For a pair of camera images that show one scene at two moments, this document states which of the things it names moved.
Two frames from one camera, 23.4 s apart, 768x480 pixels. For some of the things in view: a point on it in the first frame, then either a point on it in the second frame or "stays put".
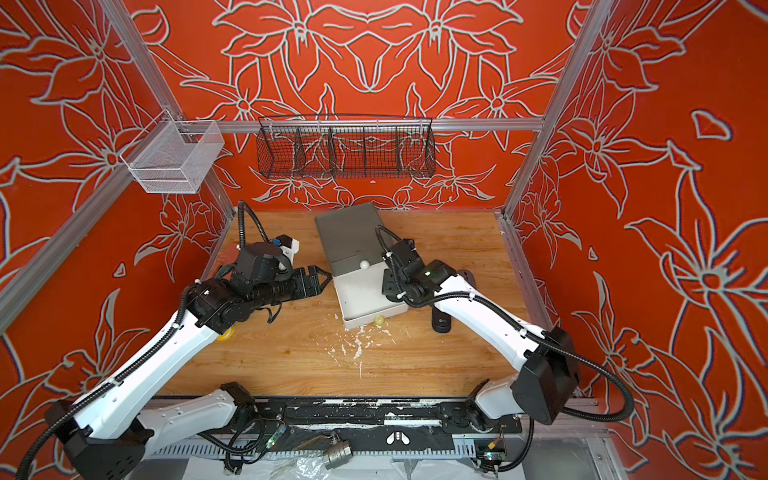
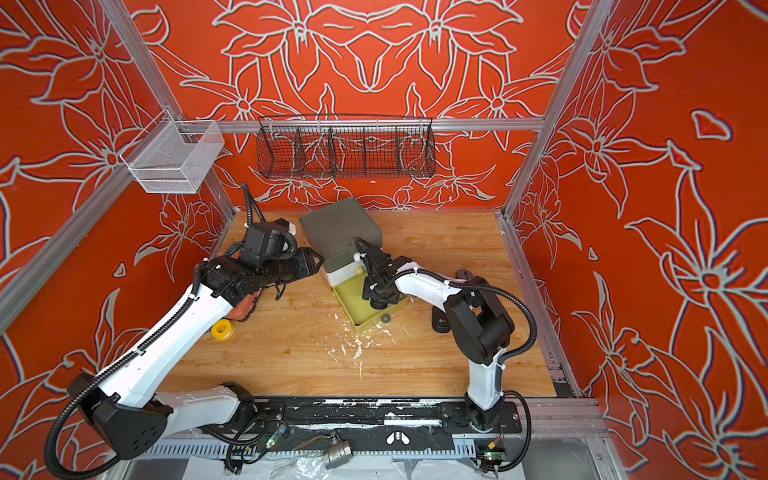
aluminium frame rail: [303, 123] stays put
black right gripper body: [400, 283] to [377, 286]
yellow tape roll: [228, 333] stays put
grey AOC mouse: [441, 321] stays put
